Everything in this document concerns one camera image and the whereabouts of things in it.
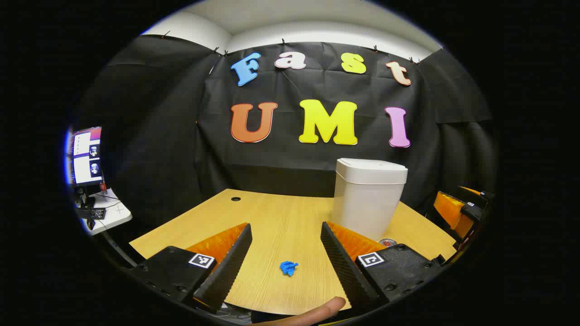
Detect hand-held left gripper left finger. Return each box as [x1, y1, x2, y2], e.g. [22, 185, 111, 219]
[130, 222, 253, 314]

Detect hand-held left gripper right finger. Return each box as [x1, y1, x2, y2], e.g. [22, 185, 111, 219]
[320, 221, 447, 314]

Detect white desktop garbage bin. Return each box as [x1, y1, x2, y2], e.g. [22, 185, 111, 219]
[332, 158, 408, 242]

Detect wooden desktop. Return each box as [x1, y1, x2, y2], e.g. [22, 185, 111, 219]
[129, 189, 457, 316]

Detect white side table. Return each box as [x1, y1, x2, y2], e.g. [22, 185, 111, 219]
[75, 188, 133, 236]

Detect black keyboard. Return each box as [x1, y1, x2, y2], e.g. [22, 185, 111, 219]
[75, 207, 107, 221]

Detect black backdrop cloth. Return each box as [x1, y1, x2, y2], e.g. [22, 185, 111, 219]
[72, 34, 499, 236]

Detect computer monitor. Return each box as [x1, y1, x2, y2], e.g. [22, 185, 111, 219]
[68, 127, 104, 186]

